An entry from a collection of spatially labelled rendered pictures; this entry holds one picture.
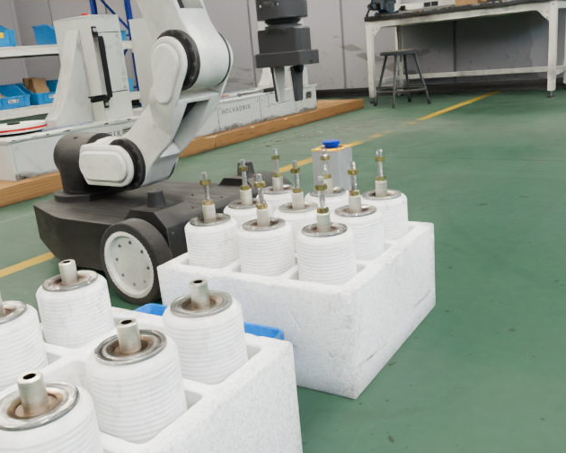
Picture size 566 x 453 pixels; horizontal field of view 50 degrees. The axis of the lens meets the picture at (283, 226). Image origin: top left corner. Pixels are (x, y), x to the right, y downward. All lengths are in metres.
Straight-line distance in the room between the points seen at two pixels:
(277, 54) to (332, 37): 5.74
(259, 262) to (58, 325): 0.34
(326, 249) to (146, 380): 0.42
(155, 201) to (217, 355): 0.78
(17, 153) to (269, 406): 2.39
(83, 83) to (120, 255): 2.07
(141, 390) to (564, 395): 0.65
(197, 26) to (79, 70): 1.96
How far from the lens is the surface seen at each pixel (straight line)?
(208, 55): 1.50
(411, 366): 1.09
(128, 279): 1.48
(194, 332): 0.71
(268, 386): 0.76
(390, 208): 1.16
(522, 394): 1.04
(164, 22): 1.55
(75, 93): 3.41
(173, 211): 1.45
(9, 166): 3.03
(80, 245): 1.67
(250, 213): 1.17
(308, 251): 0.96
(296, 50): 1.07
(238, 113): 4.10
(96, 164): 1.74
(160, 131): 1.60
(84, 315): 0.88
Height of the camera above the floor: 0.54
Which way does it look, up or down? 16 degrees down
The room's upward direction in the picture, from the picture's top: 5 degrees counter-clockwise
